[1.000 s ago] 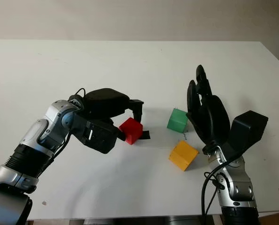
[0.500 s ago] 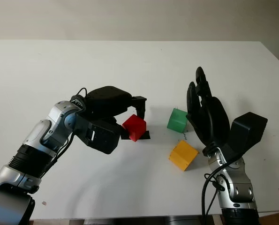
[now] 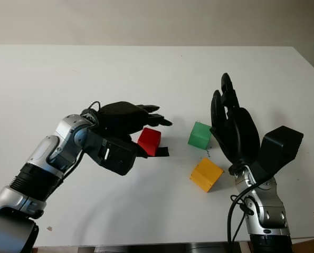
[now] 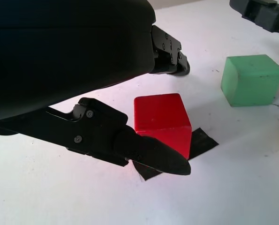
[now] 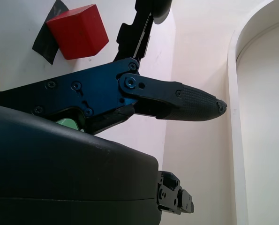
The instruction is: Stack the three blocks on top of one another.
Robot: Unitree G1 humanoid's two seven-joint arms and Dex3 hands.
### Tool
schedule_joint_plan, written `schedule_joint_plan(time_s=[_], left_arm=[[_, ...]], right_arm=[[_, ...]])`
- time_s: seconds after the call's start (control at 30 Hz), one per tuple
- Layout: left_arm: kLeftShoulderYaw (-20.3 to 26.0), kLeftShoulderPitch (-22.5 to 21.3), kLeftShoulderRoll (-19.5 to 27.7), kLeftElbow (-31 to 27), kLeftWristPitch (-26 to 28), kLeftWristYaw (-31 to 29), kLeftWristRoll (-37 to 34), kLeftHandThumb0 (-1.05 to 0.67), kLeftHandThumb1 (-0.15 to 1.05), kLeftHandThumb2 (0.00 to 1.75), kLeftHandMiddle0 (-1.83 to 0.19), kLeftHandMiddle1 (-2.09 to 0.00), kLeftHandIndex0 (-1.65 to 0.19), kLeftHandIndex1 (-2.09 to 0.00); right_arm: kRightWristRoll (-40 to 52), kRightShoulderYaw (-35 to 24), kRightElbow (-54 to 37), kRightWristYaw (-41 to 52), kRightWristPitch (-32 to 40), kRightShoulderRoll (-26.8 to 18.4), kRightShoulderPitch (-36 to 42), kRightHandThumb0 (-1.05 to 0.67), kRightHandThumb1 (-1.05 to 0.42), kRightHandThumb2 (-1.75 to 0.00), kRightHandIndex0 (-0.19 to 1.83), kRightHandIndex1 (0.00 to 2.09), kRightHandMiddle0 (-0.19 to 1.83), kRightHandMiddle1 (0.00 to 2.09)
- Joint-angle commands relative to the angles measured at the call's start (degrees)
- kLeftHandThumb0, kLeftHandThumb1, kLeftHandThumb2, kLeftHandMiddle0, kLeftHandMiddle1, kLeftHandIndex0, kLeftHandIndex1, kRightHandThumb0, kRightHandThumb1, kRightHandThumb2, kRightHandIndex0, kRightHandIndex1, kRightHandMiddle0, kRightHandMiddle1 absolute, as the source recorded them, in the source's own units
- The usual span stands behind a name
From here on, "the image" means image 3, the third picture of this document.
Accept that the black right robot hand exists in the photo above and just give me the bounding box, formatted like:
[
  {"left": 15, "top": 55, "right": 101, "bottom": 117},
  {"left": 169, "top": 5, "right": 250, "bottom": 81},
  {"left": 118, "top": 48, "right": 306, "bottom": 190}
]
[{"left": 210, "top": 73, "right": 261, "bottom": 174}]

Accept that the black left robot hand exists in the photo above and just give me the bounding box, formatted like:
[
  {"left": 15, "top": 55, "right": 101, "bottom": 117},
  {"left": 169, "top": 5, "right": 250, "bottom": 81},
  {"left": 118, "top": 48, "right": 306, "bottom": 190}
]
[{"left": 94, "top": 101, "right": 173, "bottom": 159}]

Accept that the red cube block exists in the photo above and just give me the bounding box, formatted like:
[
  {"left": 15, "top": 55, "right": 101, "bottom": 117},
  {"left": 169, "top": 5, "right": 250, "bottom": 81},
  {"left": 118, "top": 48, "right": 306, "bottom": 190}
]
[{"left": 137, "top": 128, "right": 162, "bottom": 157}]

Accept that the green cube block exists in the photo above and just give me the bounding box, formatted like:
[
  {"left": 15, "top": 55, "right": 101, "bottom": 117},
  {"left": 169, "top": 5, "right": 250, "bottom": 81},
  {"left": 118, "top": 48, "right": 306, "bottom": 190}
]
[{"left": 187, "top": 121, "right": 213, "bottom": 150}]

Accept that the yellow cube block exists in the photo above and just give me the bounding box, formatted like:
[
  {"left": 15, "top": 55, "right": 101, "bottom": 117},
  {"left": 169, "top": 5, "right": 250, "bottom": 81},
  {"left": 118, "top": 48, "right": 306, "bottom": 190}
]
[{"left": 189, "top": 157, "right": 224, "bottom": 193}]

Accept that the black tape strip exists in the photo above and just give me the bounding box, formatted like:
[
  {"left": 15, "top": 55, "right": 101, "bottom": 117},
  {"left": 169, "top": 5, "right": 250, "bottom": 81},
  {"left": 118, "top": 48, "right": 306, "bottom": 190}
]
[{"left": 147, "top": 146, "right": 170, "bottom": 158}]

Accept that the dark grey robot torso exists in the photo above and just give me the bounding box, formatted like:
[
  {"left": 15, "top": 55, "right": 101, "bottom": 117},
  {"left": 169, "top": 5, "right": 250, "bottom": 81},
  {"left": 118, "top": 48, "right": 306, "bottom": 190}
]
[{"left": 79, "top": 244, "right": 239, "bottom": 253}]

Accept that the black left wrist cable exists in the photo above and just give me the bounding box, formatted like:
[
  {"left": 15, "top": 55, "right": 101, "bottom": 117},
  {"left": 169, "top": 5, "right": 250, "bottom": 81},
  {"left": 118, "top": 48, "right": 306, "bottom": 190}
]
[{"left": 81, "top": 101, "right": 102, "bottom": 117}]

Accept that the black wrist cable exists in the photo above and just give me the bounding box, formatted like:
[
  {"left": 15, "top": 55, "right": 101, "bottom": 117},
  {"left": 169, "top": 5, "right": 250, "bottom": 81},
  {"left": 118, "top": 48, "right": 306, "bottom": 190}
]
[
  {"left": 226, "top": 176, "right": 270, "bottom": 242},
  {"left": 81, "top": 101, "right": 102, "bottom": 117}
]

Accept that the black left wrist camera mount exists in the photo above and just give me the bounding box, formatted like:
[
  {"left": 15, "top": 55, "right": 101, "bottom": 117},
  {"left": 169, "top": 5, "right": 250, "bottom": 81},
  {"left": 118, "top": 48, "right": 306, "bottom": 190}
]
[{"left": 87, "top": 129, "right": 139, "bottom": 177}]

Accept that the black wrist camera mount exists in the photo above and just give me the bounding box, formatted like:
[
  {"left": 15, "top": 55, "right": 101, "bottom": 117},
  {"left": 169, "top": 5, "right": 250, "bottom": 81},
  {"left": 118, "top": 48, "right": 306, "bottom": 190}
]
[
  {"left": 87, "top": 129, "right": 139, "bottom": 177},
  {"left": 258, "top": 125, "right": 305, "bottom": 182}
]

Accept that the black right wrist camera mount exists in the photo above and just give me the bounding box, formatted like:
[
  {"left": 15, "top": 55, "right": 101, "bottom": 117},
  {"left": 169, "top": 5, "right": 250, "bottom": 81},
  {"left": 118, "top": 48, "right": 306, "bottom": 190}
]
[{"left": 258, "top": 125, "right": 305, "bottom": 182}]

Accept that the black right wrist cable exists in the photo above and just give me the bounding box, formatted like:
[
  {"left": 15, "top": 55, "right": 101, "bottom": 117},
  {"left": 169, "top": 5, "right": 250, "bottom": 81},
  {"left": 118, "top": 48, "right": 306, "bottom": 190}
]
[{"left": 226, "top": 176, "right": 270, "bottom": 242}]

